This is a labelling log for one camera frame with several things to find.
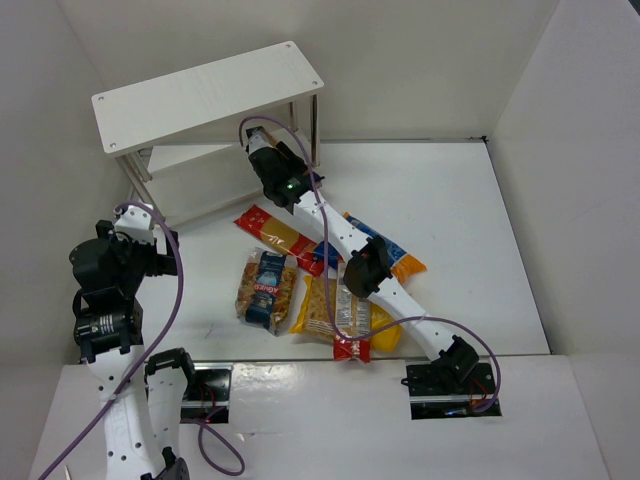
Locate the dark blue spaghetti box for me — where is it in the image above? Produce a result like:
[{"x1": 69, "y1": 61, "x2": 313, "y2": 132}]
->
[{"x1": 261, "y1": 127, "x2": 289, "y2": 154}]

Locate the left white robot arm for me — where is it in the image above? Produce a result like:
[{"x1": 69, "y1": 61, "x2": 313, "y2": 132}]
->
[{"x1": 69, "y1": 210, "x2": 193, "y2": 479}]

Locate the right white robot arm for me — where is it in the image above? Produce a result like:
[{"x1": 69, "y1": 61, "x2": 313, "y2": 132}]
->
[{"x1": 246, "y1": 132, "x2": 479, "y2": 389}]

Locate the white two-tier shelf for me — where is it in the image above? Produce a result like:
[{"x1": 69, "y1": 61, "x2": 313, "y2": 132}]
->
[{"x1": 92, "y1": 41, "x2": 324, "y2": 227}]

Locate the blue fusilli pasta bag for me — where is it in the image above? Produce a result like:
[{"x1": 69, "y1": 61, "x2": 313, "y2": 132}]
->
[{"x1": 235, "y1": 248, "x2": 298, "y2": 336}]

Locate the blue orange pasta bag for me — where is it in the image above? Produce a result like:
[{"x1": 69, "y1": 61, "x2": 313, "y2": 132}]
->
[{"x1": 312, "y1": 212, "x2": 427, "y2": 284}]

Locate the red long pasta bag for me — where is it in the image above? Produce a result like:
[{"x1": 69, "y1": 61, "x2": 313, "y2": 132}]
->
[{"x1": 333, "y1": 262, "x2": 371, "y2": 364}]

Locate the red spaghetti bag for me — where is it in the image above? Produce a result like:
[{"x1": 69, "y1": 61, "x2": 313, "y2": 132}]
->
[{"x1": 234, "y1": 205, "x2": 325, "y2": 277}]

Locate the yellow macaroni bag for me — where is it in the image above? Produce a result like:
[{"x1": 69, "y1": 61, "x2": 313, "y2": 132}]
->
[{"x1": 289, "y1": 275, "x2": 403, "y2": 353}]

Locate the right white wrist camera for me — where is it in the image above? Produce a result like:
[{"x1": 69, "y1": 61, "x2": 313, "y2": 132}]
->
[{"x1": 245, "y1": 126, "x2": 274, "y2": 155}]

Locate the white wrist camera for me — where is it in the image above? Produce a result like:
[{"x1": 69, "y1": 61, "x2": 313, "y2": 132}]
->
[
  {"x1": 114, "y1": 206, "x2": 155, "y2": 245},
  {"x1": 245, "y1": 126, "x2": 274, "y2": 155}
]

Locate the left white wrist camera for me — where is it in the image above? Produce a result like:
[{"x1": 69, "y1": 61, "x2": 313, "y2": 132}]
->
[{"x1": 114, "y1": 206, "x2": 155, "y2": 245}]

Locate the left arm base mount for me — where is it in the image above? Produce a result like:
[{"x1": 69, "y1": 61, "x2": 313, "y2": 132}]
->
[{"x1": 181, "y1": 362, "x2": 233, "y2": 425}]

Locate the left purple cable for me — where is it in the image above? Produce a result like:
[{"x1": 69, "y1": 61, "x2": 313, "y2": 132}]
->
[{"x1": 37, "y1": 201, "x2": 246, "y2": 480}]

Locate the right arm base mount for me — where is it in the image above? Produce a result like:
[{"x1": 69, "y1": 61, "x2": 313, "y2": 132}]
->
[{"x1": 400, "y1": 362, "x2": 502, "y2": 420}]

